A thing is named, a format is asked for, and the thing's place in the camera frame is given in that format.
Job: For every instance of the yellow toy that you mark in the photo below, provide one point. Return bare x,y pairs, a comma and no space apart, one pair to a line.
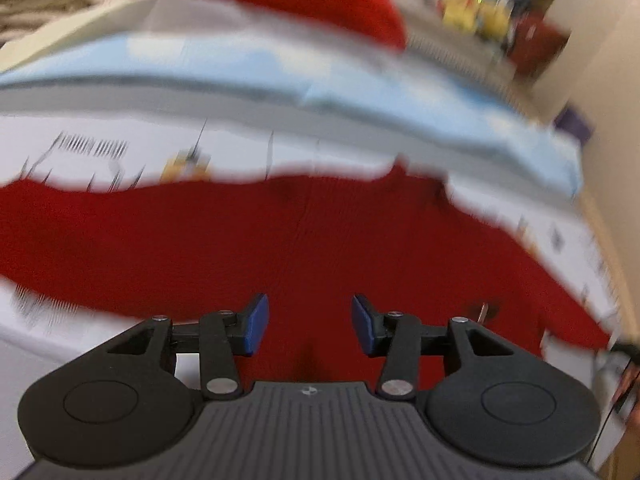
472,10

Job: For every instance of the dark red bag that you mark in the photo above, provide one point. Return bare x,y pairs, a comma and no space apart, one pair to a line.
537,45

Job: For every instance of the deer print grey bed sheet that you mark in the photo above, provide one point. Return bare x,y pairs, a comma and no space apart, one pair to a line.
75,152

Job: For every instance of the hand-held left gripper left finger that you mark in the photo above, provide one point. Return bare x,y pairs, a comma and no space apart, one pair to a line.
256,322

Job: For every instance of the purple box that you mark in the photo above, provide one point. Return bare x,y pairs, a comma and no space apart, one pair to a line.
575,124

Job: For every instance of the wooden bed frame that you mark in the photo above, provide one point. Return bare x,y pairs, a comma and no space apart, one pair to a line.
597,220

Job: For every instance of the red knit sweater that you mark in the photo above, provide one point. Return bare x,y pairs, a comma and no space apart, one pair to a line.
300,240

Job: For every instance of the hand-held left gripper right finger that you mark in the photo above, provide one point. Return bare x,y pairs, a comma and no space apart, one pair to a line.
362,322

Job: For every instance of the light blue pillow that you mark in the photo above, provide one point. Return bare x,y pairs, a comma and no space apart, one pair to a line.
250,72

